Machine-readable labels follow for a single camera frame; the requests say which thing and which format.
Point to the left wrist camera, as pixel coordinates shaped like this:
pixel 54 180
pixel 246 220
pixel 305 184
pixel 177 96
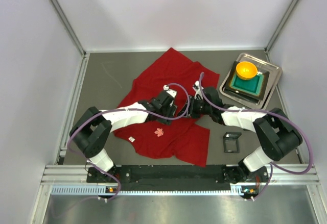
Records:
pixel 170 91

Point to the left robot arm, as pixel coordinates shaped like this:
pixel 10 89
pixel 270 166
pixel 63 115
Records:
pixel 91 131

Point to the pink leaf brooch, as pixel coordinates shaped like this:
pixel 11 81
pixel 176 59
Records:
pixel 159 132

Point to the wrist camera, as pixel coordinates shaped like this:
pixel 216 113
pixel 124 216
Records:
pixel 170 91
pixel 196 88

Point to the aluminium frame rail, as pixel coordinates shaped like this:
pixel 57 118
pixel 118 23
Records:
pixel 75 174

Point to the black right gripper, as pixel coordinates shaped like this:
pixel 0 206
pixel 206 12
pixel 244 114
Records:
pixel 190 106

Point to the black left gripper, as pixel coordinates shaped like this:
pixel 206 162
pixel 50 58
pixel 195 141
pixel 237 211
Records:
pixel 170 110

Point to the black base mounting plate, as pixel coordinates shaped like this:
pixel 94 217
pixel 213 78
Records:
pixel 219 173

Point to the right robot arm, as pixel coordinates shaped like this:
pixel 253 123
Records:
pixel 277 137

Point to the orange bowl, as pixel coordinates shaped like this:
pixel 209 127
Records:
pixel 246 70

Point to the red garment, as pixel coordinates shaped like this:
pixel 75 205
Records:
pixel 182 139

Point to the black and teal square plate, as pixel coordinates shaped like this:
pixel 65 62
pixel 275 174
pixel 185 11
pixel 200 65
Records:
pixel 253 88

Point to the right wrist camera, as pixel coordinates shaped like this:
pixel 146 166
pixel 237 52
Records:
pixel 196 88

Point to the small black open box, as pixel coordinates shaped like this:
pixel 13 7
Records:
pixel 231 142

